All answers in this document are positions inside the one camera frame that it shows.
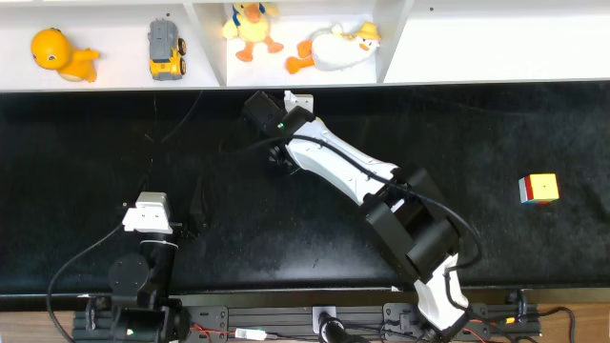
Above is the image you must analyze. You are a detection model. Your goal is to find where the grey and yellow toy truck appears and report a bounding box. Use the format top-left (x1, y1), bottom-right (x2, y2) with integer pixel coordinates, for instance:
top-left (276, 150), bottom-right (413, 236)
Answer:
top-left (147, 18), bottom-right (188, 82)

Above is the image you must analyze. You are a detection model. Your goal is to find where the many-coloured puzzle cube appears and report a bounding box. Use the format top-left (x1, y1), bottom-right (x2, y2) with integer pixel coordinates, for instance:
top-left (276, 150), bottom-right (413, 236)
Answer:
top-left (518, 172), bottom-right (560, 206)

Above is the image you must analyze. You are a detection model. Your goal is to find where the white shelf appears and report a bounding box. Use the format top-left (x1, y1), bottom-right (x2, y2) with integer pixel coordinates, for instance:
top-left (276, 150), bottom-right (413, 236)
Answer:
top-left (0, 0), bottom-right (610, 92)

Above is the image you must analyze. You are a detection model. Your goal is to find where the yellow rubber duck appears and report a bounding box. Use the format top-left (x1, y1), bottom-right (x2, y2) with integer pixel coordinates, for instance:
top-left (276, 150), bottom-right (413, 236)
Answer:
top-left (30, 27), bottom-right (101, 84)

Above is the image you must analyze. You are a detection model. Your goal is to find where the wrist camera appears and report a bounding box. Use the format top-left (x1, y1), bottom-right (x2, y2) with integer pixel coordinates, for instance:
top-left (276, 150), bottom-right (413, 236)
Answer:
top-left (283, 90), bottom-right (315, 114)
top-left (122, 192), bottom-right (173, 234)

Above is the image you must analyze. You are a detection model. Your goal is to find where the white plush duck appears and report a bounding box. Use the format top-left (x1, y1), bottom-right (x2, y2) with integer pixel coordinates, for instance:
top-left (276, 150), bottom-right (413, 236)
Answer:
top-left (285, 21), bottom-right (382, 75)

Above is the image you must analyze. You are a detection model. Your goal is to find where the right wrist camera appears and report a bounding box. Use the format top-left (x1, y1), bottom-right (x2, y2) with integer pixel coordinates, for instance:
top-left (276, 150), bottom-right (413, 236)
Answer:
top-left (283, 90), bottom-right (315, 114)

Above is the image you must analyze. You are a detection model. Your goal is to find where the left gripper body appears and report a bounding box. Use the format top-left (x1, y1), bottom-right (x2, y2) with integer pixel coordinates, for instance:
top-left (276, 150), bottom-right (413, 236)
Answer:
top-left (171, 221), bottom-right (196, 239)

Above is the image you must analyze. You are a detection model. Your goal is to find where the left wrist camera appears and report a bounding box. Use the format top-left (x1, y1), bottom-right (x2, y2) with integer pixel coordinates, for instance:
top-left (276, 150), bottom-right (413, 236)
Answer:
top-left (122, 192), bottom-right (173, 234)

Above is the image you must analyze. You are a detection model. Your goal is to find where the mounting rail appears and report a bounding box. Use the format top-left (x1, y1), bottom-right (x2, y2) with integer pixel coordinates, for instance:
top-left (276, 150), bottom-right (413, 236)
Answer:
top-left (71, 303), bottom-right (577, 343)

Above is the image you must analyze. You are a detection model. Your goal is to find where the yellow plush duck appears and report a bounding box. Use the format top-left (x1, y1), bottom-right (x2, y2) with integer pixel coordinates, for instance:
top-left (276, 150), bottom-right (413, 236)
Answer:
top-left (222, 2), bottom-right (285, 63)

